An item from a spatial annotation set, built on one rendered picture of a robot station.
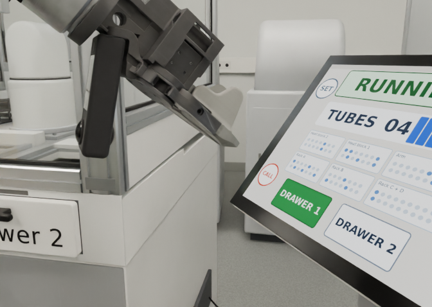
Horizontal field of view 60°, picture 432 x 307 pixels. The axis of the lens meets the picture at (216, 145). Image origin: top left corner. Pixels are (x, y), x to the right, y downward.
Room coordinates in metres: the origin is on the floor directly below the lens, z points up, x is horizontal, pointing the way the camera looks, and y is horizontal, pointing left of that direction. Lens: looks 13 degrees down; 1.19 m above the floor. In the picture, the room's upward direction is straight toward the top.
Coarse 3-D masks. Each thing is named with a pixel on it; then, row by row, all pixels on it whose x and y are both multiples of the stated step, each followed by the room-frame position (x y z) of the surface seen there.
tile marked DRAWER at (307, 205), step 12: (288, 180) 0.52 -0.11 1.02; (288, 192) 0.50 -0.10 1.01; (300, 192) 0.49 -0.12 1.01; (312, 192) 0.47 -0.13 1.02; (276, 204) 0.50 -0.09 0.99; (288, 204) 0.49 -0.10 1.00; (300, 204) 0.47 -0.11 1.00; (312, 204) 0.46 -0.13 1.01; (324, 204) 0.45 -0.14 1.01; (300, 216) 0.46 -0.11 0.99; (312, 216) 0.44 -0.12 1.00; (312, 228) 0.43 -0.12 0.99
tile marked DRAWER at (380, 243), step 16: (352, 208) 0.41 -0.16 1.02; (336, 224) 0.41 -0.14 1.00; (352, 224) 0.40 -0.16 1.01; (368, 224) 0.38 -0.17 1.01; (384, 224) 0.37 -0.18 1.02; (336, 240) 0.40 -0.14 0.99; (352, 240) 0.38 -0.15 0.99; (368, 240) 0.37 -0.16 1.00; (384, 240) 0.36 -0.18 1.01; (400, 240) 0.35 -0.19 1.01; (368, 256) 0.36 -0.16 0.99; (384, 256) 0.35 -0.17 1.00
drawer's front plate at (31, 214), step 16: (16, 208) 0.68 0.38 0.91; (32, 208) 0.67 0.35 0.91; (48, 208) 0.66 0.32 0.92; (64, 208) 0.66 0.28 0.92; (0, 224) 0.68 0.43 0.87; (16, 224) 0.68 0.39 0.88; (32, 224) 0.67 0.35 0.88; (48, 224) 0.66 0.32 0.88; (64, 224) 0.66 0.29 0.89; (0, 240) 0.68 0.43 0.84; (16, 240) 0.68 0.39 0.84; (32, 240) 0.67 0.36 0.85; (48, 240) 0.66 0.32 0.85; (64, 240) 0.66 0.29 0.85; (80, 240) 0.67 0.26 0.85
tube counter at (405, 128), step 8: (392, 112) 0.48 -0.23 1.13; (400, 112) 0.47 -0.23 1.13; (408, 112) 0.46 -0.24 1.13; (392, 120) 0.47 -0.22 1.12; (400, 120) 0.46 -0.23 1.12; (408, 120) 0.45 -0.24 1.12; (416, 120) 0.44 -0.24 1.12; (424, 120) 0.44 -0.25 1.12; (384, 128) 0.47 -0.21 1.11; (392, 128) 0.46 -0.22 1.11; (400, 128) 0.45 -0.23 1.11; (408, 128) 0.44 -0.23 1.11; (416, 128) 0.43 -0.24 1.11; (424, 128) 0.43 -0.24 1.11; (376, 136) 0.47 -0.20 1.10; (384, 136) 0.46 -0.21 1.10; (392, 136) 0.45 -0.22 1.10; (400, 136) 0.44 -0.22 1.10; (408, 136) 0.43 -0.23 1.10; (416, 136) 0.43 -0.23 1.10; (424, 136) 0.42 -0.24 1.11; (408, 144) 0.43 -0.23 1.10; (416, 144) 0.42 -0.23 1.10; (424, 144) 0.41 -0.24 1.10
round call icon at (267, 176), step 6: (270, 162) 0.58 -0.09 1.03; (264, 168) 0.58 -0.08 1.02; (270, 168) 0.57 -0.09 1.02; (276, 168) 0.56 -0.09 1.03; (282, 168) 0.55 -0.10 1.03; (258, 174) 0.58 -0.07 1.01; (264, 174) 0.57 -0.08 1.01; (270, 174) 0.56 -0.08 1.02; (276, 174) 0.55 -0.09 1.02; (258, 180) 0.57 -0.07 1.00; (264, 180) 0.56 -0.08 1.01; (270, 180) 0.55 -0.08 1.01; (264, 186) 0.55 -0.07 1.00; (270, 186) 0.54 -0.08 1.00
